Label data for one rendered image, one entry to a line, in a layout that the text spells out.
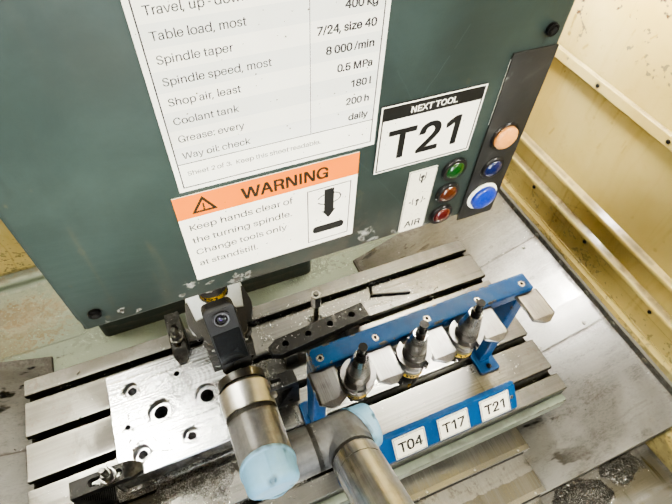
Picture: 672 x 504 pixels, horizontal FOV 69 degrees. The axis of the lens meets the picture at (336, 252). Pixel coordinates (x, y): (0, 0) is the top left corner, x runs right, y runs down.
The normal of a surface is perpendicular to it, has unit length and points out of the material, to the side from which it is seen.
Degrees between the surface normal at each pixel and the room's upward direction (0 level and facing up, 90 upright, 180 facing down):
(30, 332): 0
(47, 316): 0
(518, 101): 90
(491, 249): 24
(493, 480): 7
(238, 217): 90
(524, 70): 90
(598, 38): 90
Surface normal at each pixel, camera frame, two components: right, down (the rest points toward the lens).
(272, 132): 0.39, 0.74
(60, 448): 0.04, -0.62
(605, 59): -0.92, 0.29
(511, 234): -0.34, -0.44
